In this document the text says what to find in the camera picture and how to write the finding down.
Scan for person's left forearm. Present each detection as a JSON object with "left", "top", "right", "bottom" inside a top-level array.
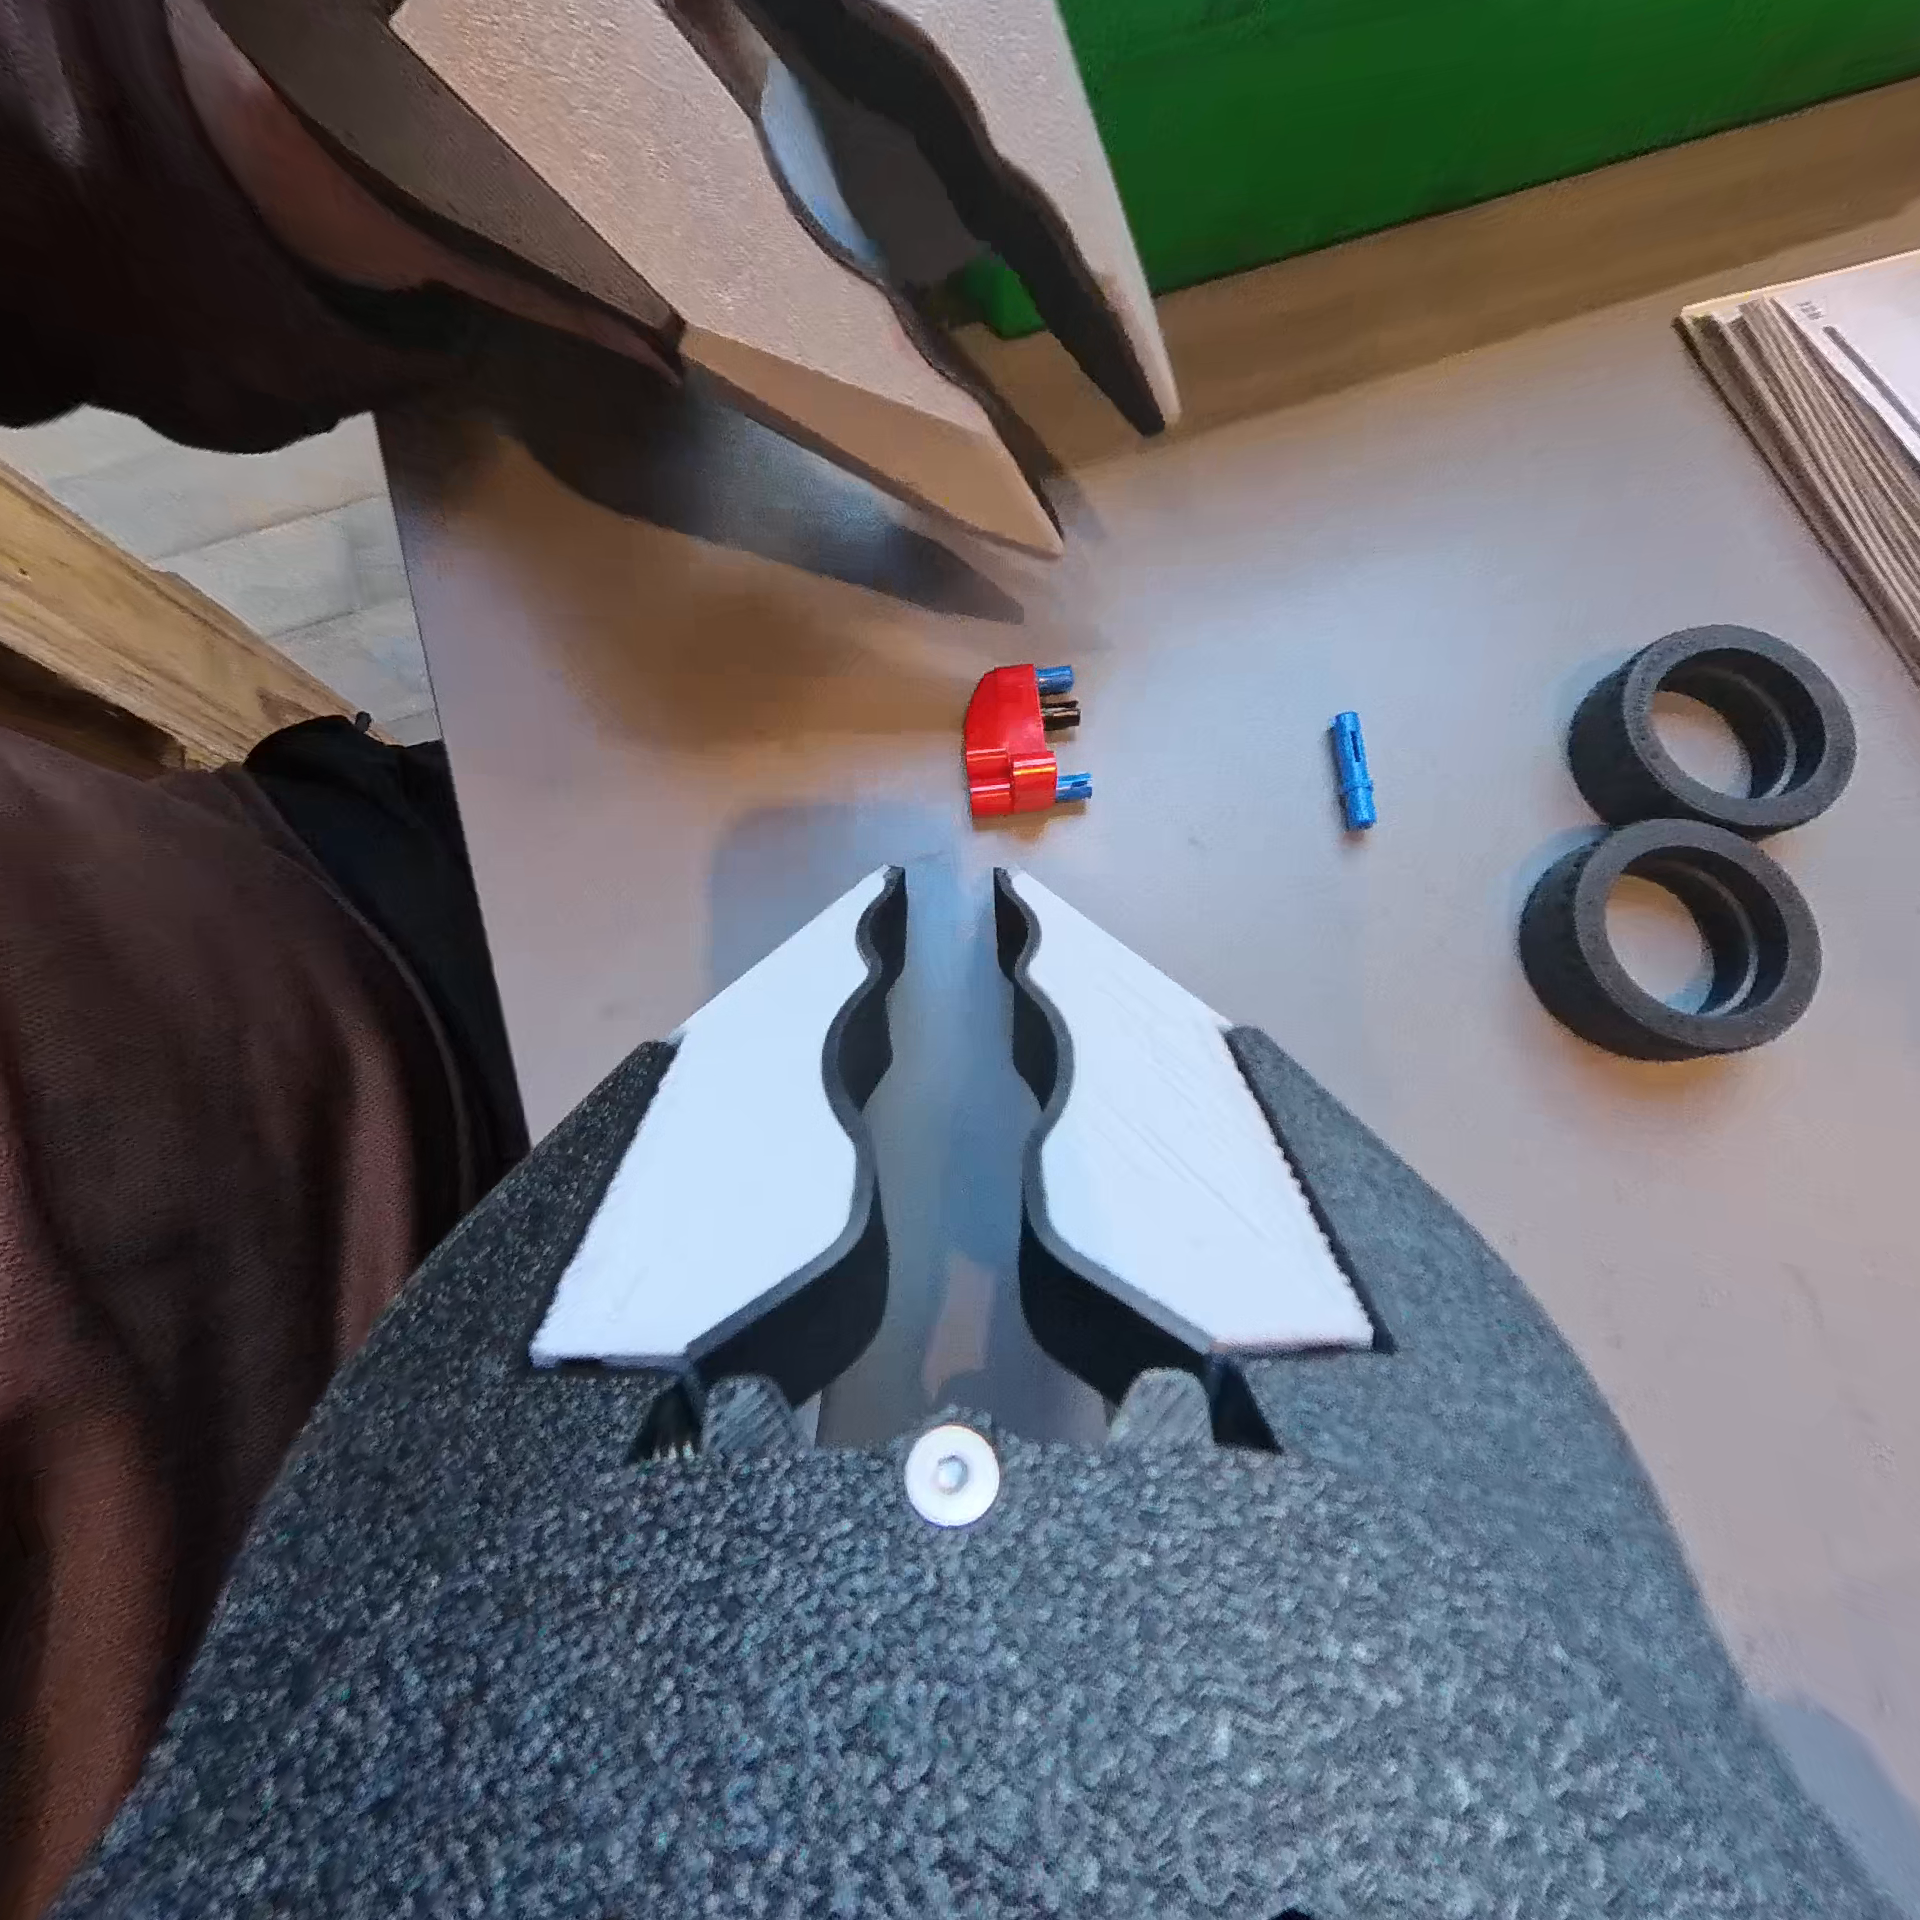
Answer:
[{"left": 0, "top": 0, "right": 693, "bottom": 454}]

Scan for green plastic bin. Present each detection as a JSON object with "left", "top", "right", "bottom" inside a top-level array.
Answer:
[{"left": 961, "top": 0, "right": 1920, "bottom": 338}]

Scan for open instruction booklet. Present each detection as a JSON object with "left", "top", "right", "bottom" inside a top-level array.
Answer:
[{"left": 1681, "top": 248, "right": 1920, "bottom": 683}]

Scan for wooden plank furniture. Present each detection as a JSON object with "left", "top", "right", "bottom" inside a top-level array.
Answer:
[{"left": 0, "top": 458, "right": 369, "bottom": 776}]

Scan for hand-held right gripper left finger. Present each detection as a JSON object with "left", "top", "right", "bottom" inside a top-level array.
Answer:
[{"left": 533, "top": 865, "right": 912, "bottom": 1405}]

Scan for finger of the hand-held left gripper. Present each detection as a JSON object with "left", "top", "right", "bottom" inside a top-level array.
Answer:
[
  {"left": 748, "top": 0, "right": 1183, "bottom": 441},
  {"left": 391, "top": 0, "right": 1071, "bottom": 563}
]

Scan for black rubber tyre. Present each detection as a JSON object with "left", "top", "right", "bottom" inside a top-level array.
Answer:
[
  {"left": 1569, "top": 627, "right": 1857, "bottom": 839},
  {"left": 1517, "top": 817, "right": 1824, "bottom": 1064}
]

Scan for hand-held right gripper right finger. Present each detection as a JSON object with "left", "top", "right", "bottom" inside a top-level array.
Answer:
[{"left": 989, "top": 867, "right": 1376, "bottom": 1397}]

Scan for grey desk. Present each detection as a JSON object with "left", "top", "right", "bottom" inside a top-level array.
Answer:
[{"left": 376, "top": 67, "right": 1920, "bottom": 1833}]

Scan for red beam assembly blue pins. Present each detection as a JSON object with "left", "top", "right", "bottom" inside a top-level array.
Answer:
[{"left": 968, "top": 664, "right": 1098, "bottom": 821}]

